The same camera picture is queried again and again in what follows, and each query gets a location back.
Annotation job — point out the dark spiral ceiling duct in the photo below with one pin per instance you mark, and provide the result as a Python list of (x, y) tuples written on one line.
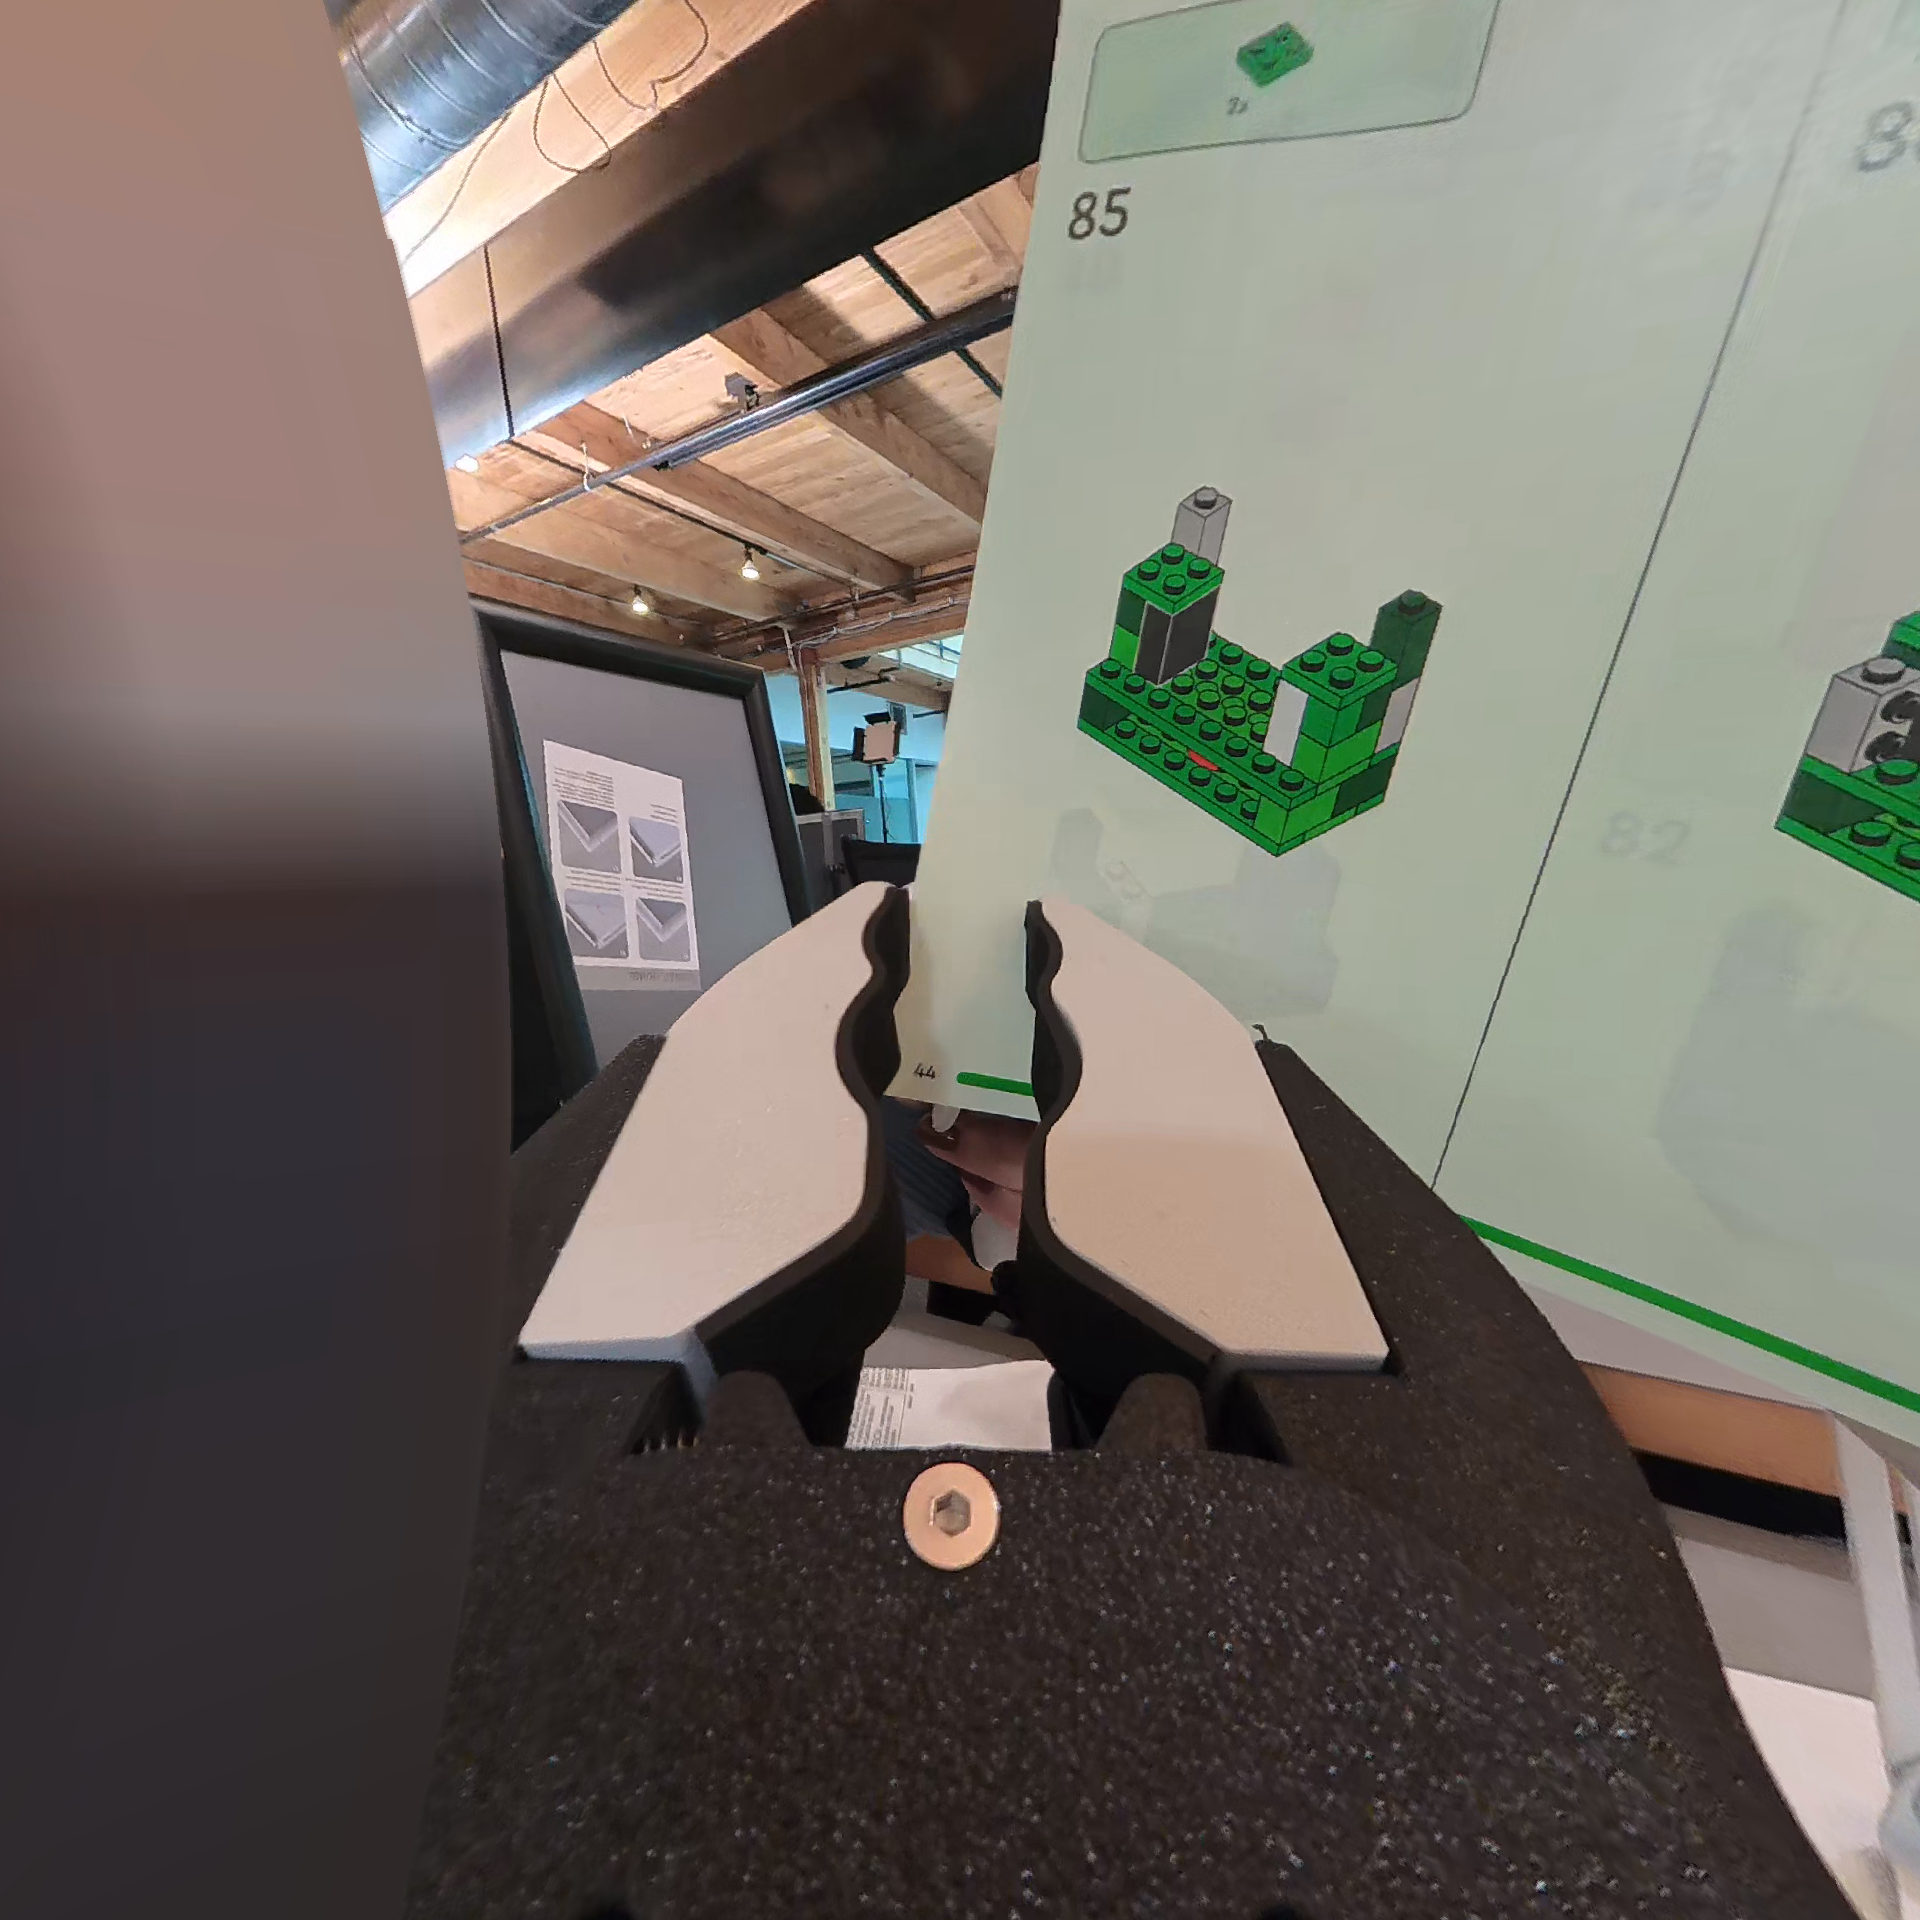
[(450, 77)]

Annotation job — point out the black mesh office chair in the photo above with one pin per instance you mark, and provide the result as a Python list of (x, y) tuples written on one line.
[(878, 863)]

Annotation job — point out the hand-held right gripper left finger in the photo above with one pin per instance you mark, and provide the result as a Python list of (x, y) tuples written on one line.
[(721, 1170)]

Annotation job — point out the person's left hand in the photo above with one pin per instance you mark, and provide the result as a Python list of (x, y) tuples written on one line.
[(984, 1170)]

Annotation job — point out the ceiling track rail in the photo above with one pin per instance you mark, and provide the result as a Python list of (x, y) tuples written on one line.
[(839, 385)]

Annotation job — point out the white printed sheet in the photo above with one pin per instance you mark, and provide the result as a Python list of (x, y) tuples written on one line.
[(622, 863)]

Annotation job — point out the studio light panel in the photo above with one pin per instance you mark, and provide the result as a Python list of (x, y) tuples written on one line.
[(878, 746)]

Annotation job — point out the white paper sheet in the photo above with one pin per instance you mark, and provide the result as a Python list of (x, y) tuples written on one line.
[(944, 1402)]

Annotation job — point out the black framed display board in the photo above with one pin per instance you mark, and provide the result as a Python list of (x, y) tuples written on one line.
[(646, 704)]

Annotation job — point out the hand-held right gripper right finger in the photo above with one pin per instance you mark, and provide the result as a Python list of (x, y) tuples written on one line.
[(1184, 1170)]

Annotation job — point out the green brick instruction booklet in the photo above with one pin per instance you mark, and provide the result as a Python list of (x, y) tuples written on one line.
[(1350, 375)]

